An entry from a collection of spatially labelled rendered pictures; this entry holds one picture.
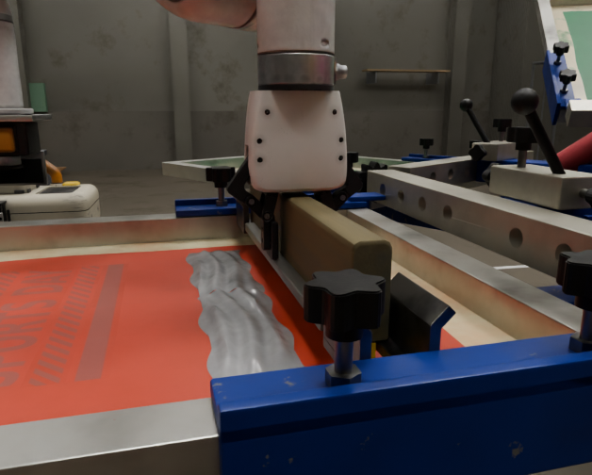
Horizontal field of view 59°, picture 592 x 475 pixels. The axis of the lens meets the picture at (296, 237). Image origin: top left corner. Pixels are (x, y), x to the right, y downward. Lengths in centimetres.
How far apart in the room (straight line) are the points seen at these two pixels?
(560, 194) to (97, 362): 48
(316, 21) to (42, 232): 49
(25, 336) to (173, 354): 14
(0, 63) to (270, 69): 64
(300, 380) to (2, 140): 83
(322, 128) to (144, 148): 1010
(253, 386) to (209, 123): 1030
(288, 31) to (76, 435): 37
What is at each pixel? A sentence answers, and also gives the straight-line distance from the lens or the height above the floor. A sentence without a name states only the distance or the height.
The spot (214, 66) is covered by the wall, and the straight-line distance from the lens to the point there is 1060.
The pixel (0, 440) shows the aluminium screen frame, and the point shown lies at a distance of 31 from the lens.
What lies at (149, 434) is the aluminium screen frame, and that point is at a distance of 29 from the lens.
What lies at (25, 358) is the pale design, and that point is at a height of 96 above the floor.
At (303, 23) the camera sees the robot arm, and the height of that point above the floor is 122.
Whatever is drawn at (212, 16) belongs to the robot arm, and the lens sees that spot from 55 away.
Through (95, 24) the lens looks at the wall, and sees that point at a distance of 1075.
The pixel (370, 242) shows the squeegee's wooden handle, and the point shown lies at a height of 106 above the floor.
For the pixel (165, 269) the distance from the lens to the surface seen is 66.
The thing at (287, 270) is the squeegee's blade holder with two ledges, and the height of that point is 100.
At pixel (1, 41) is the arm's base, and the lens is 107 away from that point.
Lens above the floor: 115
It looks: 14 degrees down
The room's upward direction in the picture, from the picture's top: straight up
